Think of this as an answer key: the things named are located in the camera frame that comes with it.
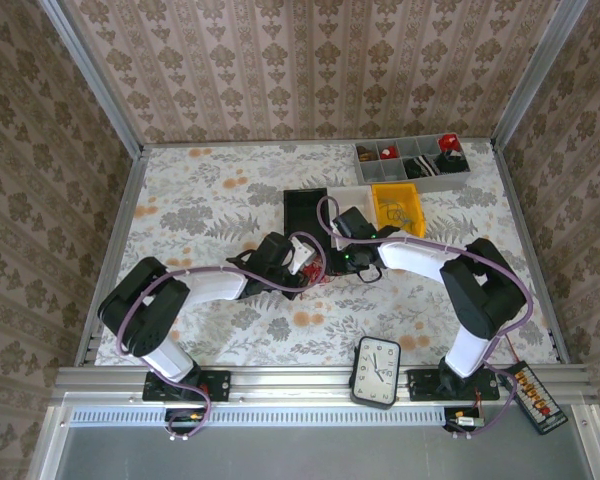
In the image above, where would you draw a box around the black plastic bin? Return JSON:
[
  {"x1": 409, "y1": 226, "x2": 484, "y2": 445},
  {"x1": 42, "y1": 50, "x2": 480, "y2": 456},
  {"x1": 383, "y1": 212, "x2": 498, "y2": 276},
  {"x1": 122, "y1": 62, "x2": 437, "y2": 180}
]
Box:
[{"x1": 282, "y1": 186, "x2": 342, "y2": 277}]

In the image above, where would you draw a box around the black rectangular analog clock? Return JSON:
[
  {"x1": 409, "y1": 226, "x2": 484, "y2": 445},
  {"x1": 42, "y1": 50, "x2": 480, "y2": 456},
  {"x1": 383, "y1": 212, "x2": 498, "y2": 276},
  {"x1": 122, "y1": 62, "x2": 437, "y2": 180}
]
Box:
[{"x1": 349, "y1": 335, "x2": 403, "y2": 411}]

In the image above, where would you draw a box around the floral tablecloth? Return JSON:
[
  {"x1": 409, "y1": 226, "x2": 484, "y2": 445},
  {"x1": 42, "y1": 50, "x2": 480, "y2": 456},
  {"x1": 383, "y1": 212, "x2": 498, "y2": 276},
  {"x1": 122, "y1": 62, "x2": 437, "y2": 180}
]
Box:
[{"x1": 94, "y1": 141, "x2": 562, "y2": 367}]

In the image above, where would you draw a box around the aluminium rail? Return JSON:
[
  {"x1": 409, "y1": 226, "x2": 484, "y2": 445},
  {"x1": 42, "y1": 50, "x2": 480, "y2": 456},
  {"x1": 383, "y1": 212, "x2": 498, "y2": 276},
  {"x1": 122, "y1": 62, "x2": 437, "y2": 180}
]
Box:
[{"x1": 53, "y1": 363, "x2": 597, "y2": 407}]

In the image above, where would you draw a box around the black bundled item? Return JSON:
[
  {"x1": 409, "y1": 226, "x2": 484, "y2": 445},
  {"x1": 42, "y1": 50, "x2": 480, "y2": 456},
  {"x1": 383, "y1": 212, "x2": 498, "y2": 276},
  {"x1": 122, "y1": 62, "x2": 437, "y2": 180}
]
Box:
[{"x1": 436, "y1": 149, "x2": 469, "y2": 174}]

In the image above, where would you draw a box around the white plastic bin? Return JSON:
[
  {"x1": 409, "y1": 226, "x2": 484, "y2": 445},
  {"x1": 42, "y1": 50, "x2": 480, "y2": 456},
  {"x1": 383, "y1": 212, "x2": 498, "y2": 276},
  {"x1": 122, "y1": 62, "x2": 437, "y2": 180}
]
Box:
[{"x1": 326, "y1": 185, "x2": 377, "y2": 252}]

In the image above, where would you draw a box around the yellow plastic bin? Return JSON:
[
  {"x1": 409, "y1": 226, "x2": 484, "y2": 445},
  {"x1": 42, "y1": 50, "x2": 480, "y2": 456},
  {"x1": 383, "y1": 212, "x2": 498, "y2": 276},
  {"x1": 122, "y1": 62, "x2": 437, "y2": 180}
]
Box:
[{"x1": 370, "y1": 181, "x2": 428, "y2": 239}]

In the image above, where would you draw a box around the grey compartment organizer tray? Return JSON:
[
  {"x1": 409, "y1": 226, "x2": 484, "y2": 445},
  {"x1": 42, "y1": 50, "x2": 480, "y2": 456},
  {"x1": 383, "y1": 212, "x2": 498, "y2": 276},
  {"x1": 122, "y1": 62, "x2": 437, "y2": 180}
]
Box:
[{"x1": 353, "y1": 132, "x2": 472, "y2": 196}]

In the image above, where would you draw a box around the black and white striped cable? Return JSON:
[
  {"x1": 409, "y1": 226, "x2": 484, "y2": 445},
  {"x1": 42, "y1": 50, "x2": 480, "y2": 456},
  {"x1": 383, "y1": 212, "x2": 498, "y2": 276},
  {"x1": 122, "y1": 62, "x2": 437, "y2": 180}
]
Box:
[{"x1": 403, "y1": 155, "x2": 442, "y2": 179}]

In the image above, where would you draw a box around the aluminium frame post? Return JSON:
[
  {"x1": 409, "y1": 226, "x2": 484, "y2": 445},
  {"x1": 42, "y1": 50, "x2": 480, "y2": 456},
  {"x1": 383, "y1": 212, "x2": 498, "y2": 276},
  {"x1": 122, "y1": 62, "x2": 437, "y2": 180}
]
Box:
[
  {"x1": 36, "y1": 0, "x2": 147, "y2": 157},
  {"x1": 489, "y1": 0, "x2": 590, "y2": 150}
]

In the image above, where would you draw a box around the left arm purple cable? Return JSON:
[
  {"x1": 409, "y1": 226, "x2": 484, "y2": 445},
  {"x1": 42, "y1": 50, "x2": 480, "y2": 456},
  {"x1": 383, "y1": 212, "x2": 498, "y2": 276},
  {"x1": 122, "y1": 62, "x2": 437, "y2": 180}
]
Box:
[{"x1": 115, "y1": 230, "x2": 330, "y2": 443}]

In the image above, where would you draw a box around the black connector module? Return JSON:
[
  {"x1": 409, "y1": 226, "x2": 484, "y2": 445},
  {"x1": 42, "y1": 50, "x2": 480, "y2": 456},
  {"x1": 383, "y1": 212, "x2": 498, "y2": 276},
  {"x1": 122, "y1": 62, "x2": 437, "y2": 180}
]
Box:
[
  {"x1": 164, "y1": 408, "x2": 214, "y2": 436},
  {"x1": 443, "y1": 406, "x2": 487, "y2": 436}
]

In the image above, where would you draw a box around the red cable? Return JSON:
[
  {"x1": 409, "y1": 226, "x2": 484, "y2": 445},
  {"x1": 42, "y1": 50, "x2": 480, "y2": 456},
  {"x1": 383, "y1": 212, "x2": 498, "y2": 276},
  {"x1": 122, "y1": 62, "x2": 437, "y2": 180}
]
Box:
[
  {"x1": 301, "y1": 253, "x2": 330, "y2": 282},
  {"x1": 304, "y1": 272, "x2": 339, "y2": 297}
]

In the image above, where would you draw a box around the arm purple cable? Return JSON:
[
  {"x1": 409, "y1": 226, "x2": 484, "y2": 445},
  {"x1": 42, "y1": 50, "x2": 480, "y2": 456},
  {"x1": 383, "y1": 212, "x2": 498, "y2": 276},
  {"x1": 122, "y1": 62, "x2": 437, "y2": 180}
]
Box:
[
  {"x1": 115, "y1": 230, "x2": 330, "y2": 443},
  {"x1": 316, "y1": 195, "x2": 536, "y2": 442}
]

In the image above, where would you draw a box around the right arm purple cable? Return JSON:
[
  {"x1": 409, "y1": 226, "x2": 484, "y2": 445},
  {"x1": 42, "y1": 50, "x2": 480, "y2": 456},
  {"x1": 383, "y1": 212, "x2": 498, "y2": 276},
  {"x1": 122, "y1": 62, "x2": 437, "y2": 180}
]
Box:
[{"x1": 316, "y1": 195, "x2": 536, "y2": 442}]

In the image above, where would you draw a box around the grey slotted cable duct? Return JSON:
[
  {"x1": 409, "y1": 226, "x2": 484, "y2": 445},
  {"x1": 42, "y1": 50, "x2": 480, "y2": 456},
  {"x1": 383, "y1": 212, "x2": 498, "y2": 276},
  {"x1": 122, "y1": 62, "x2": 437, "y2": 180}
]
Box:
[{"x1": 71, "y1": 404, "x2": 445, "y2": 428}]

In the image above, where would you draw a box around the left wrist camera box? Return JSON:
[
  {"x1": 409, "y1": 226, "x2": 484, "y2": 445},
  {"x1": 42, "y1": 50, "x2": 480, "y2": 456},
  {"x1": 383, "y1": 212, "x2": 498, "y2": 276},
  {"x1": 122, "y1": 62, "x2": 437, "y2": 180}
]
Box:
[{"x1": 288, "y1": 235, "x2": 316, "y2": 276}]

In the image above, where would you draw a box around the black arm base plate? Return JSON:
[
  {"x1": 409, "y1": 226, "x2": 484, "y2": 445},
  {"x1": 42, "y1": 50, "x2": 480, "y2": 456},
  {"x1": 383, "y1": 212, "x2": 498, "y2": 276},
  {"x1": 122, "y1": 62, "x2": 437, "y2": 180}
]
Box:
[
  {"x1": 142, "y1": 368, "x2": 232, "y2": 403},
  {"x1": 407, "y1": 366, "x2": 501, "y2": 403}
]

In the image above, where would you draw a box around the black terminal board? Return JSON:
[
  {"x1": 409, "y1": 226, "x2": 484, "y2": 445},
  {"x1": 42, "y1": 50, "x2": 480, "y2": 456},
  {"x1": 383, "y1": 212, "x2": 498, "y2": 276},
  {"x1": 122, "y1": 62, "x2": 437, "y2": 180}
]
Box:
[{"x1": 499, "y1": 361, "x2": 571, "y2": 437}]

